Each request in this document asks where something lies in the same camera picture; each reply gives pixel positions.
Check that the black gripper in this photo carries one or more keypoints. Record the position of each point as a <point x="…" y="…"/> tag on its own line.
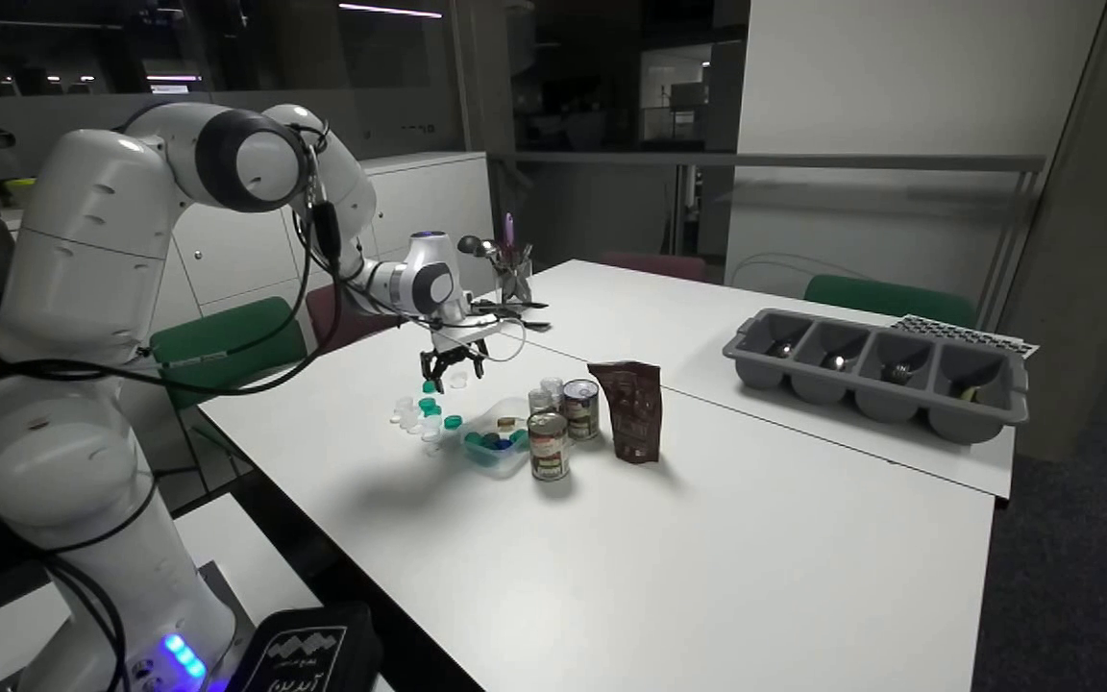
<point x="456" y="348"/>

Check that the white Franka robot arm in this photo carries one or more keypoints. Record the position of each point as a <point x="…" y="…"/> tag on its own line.
<point x="77" y="255"/>

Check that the clear plastic container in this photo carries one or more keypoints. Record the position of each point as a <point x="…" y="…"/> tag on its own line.
<point x="489" y="444"/>

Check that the white bottle cap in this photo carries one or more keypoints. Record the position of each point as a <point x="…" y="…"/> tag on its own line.
<point x="433" y="437"/>
<point x="400" y="412"/>

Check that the small glass jar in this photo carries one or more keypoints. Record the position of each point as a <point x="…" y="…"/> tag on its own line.
<point x="538" y="392"/>

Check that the glass utensil holder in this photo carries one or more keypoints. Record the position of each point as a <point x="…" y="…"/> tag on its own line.
<point x="511" y="287"/>

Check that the metal ladle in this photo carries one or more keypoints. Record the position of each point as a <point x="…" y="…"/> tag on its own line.
<point x="475" y="245"/>

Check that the metal tin can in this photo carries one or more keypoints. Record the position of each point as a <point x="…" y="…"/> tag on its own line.
<point x="580" y="409"/>

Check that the purple utensil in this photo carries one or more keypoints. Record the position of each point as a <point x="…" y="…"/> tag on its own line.
<point x="510" y="233"/>

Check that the white cabinet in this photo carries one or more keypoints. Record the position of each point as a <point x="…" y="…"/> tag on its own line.
<point x="433" y="205"/>

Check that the brown foil pouch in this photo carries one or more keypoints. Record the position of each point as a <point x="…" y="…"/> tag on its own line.
<point x="632" y="409"/>

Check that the green chair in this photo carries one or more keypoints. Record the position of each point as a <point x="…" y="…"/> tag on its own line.
<point x="893" y="298"/>
<point x="229" y="348"/>

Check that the black control box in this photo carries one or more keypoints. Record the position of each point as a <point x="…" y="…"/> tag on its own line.
<point x="306" y="649"/>

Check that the grey handrail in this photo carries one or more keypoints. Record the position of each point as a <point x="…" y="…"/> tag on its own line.
<point x="771" y="164"/>

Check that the grey cutlery tray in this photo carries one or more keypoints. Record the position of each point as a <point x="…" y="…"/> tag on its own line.
<point x="880" y="371"/>

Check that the grey perforated lid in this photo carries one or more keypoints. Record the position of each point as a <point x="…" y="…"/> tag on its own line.
<point x="970" y="335"/>

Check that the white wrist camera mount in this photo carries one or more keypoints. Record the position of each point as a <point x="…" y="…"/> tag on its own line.
<point x="461" y="327"/>

